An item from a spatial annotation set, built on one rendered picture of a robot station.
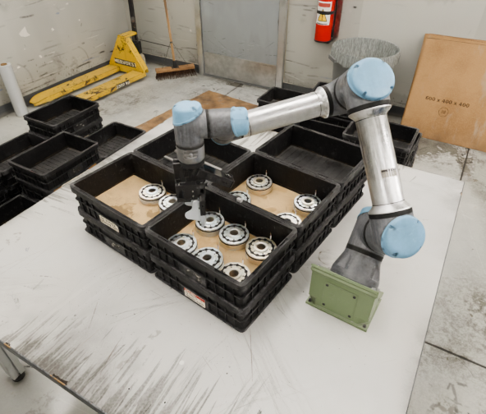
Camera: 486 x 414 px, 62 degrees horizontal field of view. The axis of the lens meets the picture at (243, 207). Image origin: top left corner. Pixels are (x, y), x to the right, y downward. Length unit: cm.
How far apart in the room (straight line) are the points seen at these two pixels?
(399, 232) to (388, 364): 40
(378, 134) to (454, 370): 142
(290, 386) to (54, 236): 106
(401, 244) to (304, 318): 41
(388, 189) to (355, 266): 26
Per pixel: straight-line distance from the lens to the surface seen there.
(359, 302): 128
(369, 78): 113
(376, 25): 411
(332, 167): 179
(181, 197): 115
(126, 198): 164
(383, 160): 114
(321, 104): 124
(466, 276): 271
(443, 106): 395
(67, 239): 173
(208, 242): 139
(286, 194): 160
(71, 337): 141
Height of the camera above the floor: 179
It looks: 39 degrees down
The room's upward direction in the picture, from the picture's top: straight up
